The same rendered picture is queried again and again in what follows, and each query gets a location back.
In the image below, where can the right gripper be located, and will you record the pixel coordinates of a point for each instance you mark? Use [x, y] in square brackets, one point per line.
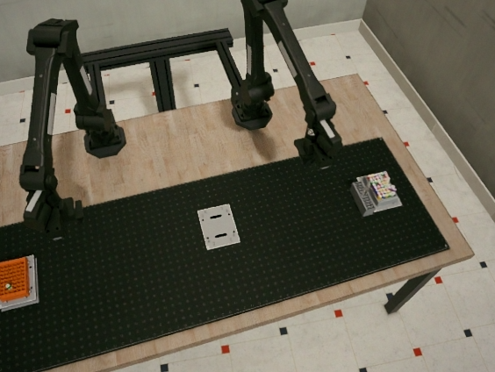
[75, 209]

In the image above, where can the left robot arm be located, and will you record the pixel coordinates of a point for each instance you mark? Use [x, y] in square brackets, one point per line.
[258, 87]

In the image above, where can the orange tube rack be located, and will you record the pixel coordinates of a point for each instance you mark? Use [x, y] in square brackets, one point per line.
[18, 267]

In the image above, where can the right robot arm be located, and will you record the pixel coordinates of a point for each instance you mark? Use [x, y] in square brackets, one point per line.
[42, 42]

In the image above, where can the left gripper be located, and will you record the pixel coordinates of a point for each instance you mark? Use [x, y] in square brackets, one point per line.
[298, 143]

